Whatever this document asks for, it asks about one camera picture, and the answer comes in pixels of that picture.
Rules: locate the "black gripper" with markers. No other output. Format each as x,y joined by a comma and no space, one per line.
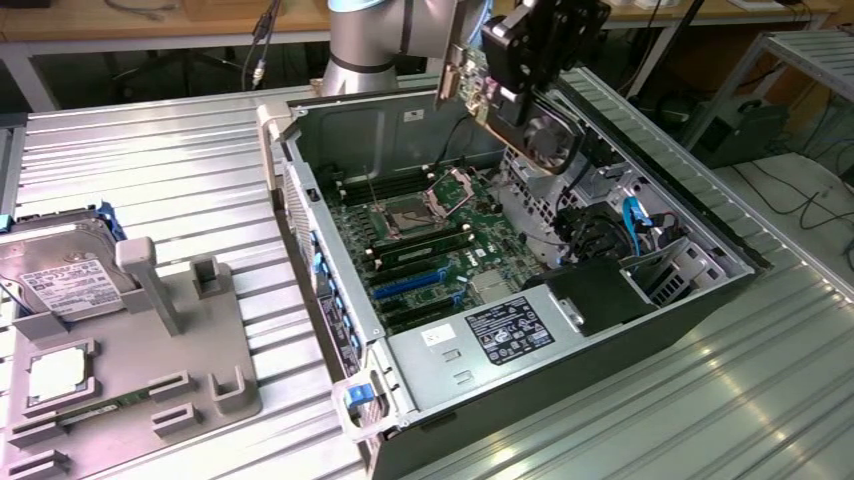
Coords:
534,45

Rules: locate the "green graphics card with fan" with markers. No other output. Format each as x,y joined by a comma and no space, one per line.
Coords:
547,135

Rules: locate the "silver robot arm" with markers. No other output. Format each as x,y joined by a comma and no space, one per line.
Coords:
363,45

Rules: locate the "silver socket cover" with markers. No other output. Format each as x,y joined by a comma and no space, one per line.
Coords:
437,192

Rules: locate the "RAM slot white latches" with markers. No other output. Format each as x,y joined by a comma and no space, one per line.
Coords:
386,264
419,241
383,177
388,188

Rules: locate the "black box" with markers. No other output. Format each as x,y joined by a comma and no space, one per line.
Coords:
747,135

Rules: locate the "thin metal locking lever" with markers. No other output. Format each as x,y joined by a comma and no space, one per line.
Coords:
374,184

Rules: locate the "CPU socket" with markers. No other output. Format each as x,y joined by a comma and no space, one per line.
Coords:
407,215

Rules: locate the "green Dell motherboard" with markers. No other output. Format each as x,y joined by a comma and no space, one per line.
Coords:
481,250

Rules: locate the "slatted metal table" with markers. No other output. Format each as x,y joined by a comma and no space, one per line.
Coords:
814,50

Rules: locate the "RAM stick with white label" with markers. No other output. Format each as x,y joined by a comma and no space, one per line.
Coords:
414,254

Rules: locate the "silver chipset heatsink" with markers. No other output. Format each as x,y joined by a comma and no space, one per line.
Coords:
493,287

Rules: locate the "metal disk bay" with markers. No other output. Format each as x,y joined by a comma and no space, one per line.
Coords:
674,272

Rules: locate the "black plastic shroud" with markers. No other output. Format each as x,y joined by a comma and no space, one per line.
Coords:
587,295

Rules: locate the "blue expansion slot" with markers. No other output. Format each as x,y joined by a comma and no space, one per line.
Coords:
409,286

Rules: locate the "blue card retainer clip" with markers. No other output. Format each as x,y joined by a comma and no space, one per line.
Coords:
335,303
344,324
322,262
354,346

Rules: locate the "short black expansion slot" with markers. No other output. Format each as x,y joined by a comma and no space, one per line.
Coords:
392,305

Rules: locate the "silver power supply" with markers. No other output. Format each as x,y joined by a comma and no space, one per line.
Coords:
434,370

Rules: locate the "open black PC case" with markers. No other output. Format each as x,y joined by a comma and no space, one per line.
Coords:
601,380

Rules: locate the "blue case latch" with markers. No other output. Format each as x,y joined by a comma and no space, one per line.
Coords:
356,394

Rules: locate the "silver hard disk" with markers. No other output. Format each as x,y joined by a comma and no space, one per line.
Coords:
60,270

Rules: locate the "gray parts rack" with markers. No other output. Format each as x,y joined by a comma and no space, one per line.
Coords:
134,360

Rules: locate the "green RAM stick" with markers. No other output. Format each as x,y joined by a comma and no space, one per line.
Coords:
107,406

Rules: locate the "silver CPU chip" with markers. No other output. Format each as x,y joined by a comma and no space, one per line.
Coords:
59,372

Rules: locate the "wooden desk white frame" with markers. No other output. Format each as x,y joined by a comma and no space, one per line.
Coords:
134,27
734,17

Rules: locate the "blue disk bracket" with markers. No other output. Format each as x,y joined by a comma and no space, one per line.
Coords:
110,220

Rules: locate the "gray metal post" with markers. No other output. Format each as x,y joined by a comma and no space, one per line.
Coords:
10,160

